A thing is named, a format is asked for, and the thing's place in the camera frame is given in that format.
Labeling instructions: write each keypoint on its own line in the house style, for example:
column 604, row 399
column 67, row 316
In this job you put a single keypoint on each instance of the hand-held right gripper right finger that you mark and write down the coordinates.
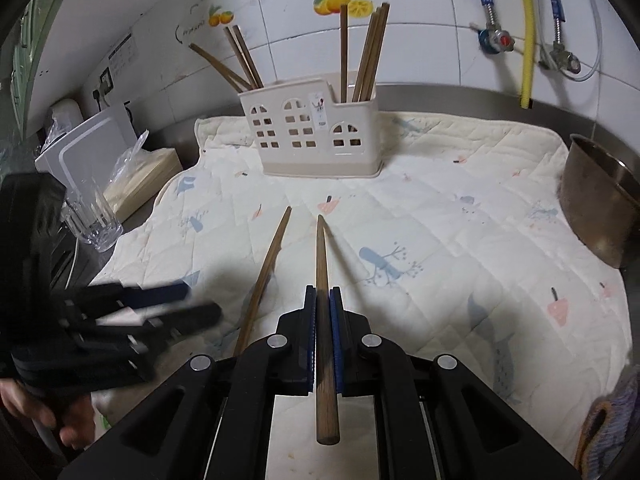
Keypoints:
column 336, row 335

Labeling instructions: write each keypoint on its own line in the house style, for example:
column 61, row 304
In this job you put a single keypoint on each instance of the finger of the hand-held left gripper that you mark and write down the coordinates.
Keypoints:
column 125, row 300
column 165, row 330

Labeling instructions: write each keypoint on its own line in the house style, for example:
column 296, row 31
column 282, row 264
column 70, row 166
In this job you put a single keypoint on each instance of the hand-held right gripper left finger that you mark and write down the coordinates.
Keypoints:
column 310, row 335

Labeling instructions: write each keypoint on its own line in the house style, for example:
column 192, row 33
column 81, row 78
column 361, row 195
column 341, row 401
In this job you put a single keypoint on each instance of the beige plastic utensil holder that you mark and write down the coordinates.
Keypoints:
column 300, row 160

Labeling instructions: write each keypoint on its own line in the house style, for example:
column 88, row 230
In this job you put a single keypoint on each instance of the person's left hand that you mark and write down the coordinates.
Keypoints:
column 80, row 420

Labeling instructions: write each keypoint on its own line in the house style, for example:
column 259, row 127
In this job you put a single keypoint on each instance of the clear drinking glass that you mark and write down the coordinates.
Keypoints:
column 92, row 220

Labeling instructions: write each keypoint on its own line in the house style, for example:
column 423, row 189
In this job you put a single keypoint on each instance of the white plastic box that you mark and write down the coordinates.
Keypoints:
column 85, row 145

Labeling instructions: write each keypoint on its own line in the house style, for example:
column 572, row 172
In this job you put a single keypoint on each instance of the beige box in plastic bag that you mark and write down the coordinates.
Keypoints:
column 145, row 170

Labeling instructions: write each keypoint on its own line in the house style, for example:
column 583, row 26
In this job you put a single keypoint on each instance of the white rounded appliance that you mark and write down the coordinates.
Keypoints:
column 65, row 112

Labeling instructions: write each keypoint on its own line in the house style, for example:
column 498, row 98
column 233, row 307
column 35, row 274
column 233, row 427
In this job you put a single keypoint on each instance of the printed quilted white mat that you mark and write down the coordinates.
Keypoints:
column 450, row 235

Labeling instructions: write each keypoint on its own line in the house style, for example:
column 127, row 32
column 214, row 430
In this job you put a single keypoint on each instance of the knitted patterned cloth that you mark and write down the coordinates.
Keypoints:
column 602, row 425

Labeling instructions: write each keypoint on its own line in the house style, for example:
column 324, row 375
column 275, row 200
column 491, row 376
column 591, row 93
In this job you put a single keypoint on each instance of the metal pot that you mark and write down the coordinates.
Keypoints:
column 595, row 200

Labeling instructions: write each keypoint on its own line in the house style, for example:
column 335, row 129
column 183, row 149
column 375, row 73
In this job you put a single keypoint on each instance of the grey metal valve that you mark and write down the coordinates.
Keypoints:
column 560, row 60

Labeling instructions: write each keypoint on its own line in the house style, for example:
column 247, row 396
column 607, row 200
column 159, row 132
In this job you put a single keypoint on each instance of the thin white tube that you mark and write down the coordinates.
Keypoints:
column 596, row 20

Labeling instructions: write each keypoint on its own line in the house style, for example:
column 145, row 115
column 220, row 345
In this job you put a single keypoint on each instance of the wall socket with plug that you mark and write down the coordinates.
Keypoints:
column 104, row 85

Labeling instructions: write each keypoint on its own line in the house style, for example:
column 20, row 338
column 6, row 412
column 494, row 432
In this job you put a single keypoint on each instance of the white paper wall label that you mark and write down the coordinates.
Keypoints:
column 122, row 52

